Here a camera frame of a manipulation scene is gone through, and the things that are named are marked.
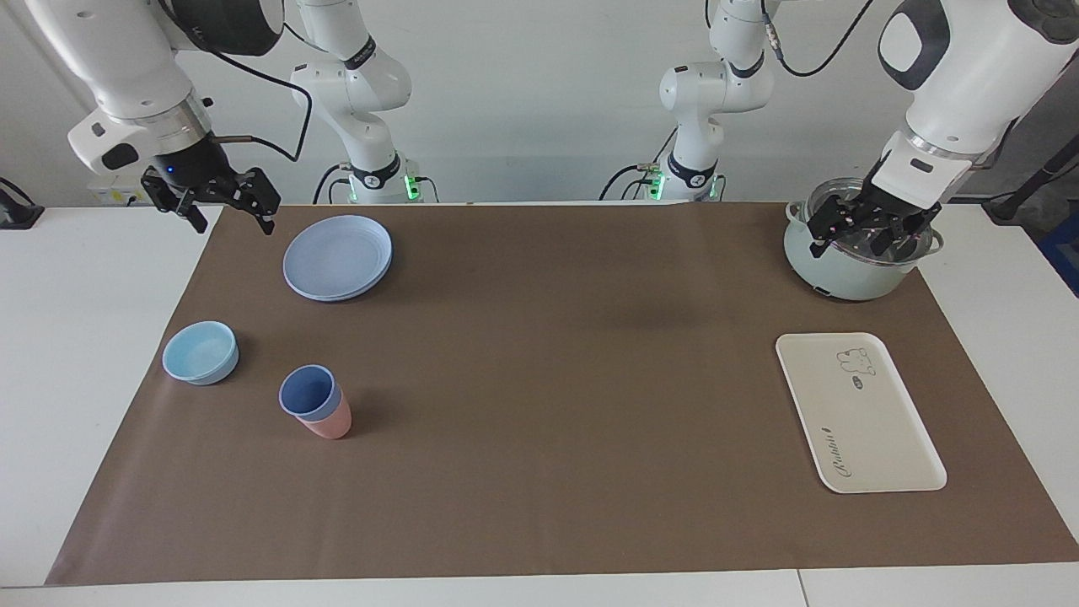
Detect black left base cables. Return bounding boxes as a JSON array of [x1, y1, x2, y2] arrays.
[[600, 126, 679, 203]]

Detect blue plate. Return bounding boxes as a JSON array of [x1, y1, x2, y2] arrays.
[[282, 214, 395, 303]]

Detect blue ribbed cup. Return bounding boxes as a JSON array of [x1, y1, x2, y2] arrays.
[[279, 364, 344, 422]]

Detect cream tray with rabbit print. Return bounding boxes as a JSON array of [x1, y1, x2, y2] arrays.
[[776, 332, 947, 494]]

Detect light blue bowl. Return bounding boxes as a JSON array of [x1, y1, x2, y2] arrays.
[[162, 320, 240, 386]]

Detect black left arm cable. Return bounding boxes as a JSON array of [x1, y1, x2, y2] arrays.
[[759, 0, 878, 78]]

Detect black clamp stand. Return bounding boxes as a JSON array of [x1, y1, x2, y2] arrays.
[[0, 177, 45, 230]]

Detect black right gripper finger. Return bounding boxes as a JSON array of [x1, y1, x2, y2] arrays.
[[228, 167, 282, 234], [142, 169, 208, 234]]

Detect white power strip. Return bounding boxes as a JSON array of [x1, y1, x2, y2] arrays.
[[89, 164, 165, 206]]

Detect pale green cooking pot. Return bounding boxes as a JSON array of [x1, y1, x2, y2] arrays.
[[784, 177, 945, 302]]

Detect black tripod stand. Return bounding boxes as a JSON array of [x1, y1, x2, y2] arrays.
[[982, 135, 1079, 224]]

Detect pink cup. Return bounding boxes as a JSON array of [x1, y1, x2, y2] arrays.
[[299, 392, 352, 440]]

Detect blue box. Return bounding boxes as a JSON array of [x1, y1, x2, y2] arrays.
[[1039, 228, 1079, 298]]

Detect brown table mat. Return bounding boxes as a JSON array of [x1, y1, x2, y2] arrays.
[[46, 202, 1079, 586]]

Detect black right base cables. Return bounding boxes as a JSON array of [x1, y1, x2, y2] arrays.
[[314, 163, 353, 205]]

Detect black base cables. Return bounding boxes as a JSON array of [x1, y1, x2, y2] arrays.
[[600, 126, 679, 203], [314, 163, 353, 205]]

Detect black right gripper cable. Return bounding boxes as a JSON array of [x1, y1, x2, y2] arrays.
[[173, 0, 314, 163]]

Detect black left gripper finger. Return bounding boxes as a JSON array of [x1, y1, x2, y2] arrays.
[[872, 221, 928, 258], [808, 196, 854, 258]]

